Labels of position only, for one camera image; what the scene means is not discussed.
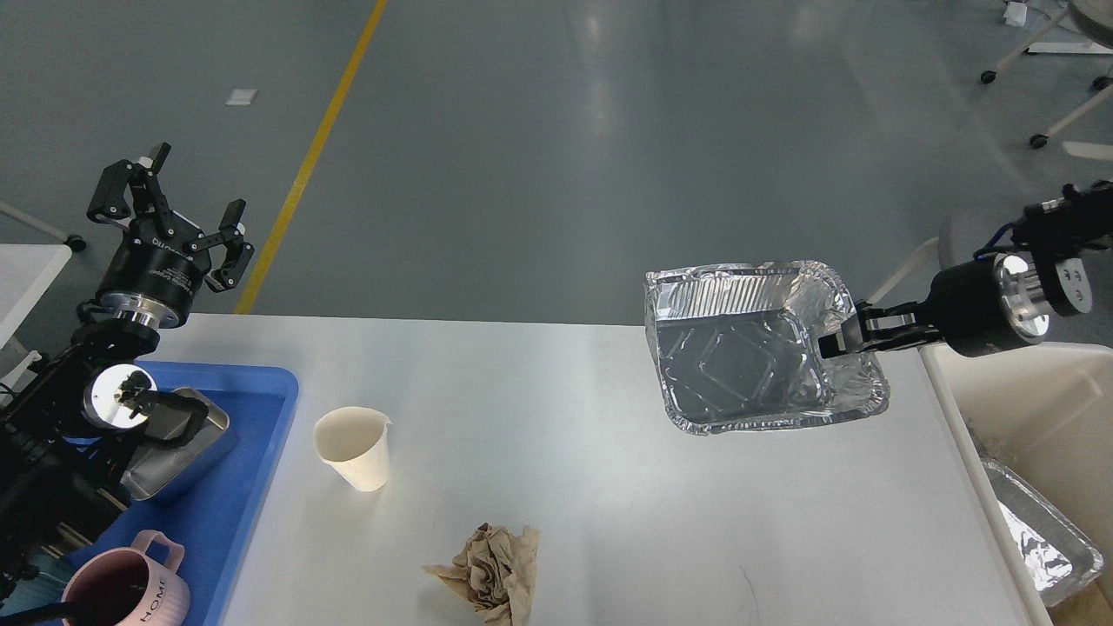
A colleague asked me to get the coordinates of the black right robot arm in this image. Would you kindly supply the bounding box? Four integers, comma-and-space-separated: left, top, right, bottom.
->
817, 180, 1112, 359

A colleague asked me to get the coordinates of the foil tray in bin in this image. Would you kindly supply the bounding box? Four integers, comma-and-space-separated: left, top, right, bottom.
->
981, 458, 1105, 609

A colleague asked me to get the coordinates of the pink mug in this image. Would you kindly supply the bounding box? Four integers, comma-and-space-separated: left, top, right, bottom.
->
61, 529, 191, 625

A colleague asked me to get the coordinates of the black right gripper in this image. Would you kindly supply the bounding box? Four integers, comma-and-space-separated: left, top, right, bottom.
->
817, 254, 1050, 359

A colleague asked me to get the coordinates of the beige plastic bin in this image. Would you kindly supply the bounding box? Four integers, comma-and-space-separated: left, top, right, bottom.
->
920, 343, 1112, 625

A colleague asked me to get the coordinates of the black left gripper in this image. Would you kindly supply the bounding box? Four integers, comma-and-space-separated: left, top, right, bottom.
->
86, 143, 255, 327

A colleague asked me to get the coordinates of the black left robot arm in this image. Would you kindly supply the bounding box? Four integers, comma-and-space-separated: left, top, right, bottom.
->
1, 143, 255, 599

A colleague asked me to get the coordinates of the white floor tag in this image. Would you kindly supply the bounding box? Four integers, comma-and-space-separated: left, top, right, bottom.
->
225, 88, 259, 107

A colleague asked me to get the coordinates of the white chair top right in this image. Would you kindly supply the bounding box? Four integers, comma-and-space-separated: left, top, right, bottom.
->
977, 1, 1110, 150

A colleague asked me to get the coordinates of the brown paper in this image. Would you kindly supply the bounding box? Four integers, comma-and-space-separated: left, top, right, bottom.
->
423, 524, 541, 625

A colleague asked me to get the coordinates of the white side table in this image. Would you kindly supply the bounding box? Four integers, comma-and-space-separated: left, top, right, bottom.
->
1, 244, 73, 387

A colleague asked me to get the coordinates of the blue plastic tray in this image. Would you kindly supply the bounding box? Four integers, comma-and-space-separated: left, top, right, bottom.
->
65, 361, 299, 625

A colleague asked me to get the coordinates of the aluminium foil tray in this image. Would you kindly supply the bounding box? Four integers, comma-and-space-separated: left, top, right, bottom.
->
643, 260, 890, 436

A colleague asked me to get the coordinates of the grey office chair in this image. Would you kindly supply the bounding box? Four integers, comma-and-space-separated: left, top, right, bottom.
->
863, 209, 1023, 306

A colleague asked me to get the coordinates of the white paper cup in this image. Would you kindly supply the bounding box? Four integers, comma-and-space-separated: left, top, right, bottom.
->
311, 407, 392, 492

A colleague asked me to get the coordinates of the steel square tray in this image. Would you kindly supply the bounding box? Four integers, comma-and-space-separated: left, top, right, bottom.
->
122, 387, 237, 506

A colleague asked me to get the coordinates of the white chair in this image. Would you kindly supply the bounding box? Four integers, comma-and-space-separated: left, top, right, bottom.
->
1, 202, 88, 253
977, 1, 1110, 150

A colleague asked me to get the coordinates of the white chair left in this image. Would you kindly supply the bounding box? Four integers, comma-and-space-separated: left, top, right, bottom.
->
1, 202, 88, 253

